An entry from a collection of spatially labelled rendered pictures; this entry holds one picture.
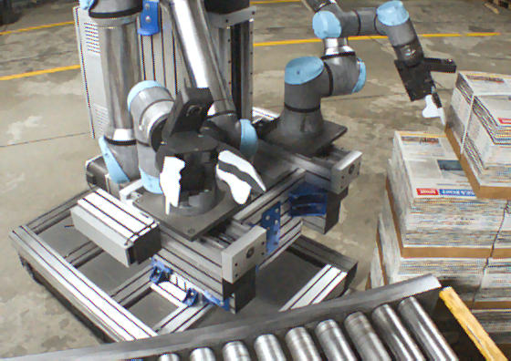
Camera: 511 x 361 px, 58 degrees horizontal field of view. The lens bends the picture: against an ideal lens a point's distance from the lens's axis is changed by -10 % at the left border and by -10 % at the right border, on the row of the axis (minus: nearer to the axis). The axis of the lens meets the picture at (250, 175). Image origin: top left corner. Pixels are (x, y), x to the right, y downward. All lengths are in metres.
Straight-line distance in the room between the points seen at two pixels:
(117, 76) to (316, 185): 0.80
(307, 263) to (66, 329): 1.02
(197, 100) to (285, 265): 1.41
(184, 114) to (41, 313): 1.69
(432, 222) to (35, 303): 1.67
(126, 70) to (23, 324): 1.43
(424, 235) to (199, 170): 0.90
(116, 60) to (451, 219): 0.97
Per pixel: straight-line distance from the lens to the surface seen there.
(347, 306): 1.08
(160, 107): 0.80
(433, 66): 1.40
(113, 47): 1.06
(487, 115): 1.38
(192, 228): 1.23
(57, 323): 2.21
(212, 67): 0.96
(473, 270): 1.62
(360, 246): 2.47
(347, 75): 1.59
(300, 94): 1.54
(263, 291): 1.92
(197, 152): 0.69
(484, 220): 1.49
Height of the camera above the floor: 1.59
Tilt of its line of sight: 33 degrees down
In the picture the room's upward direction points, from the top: straight up
